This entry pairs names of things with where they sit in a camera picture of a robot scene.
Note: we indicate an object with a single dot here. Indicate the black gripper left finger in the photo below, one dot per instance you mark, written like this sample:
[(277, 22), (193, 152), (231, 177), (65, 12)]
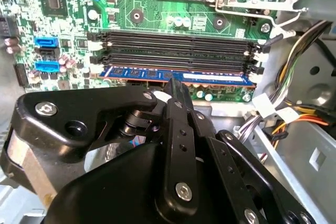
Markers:
[(78, 104)]

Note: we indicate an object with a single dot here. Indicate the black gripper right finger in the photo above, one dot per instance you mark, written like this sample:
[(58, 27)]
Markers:
[(219, 163)]

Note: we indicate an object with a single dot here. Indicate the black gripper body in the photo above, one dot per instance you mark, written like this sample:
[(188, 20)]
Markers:
[(110, 195)]

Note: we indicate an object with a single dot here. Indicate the blue RAM stick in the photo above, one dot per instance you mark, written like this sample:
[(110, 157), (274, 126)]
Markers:
[(131, 73)]

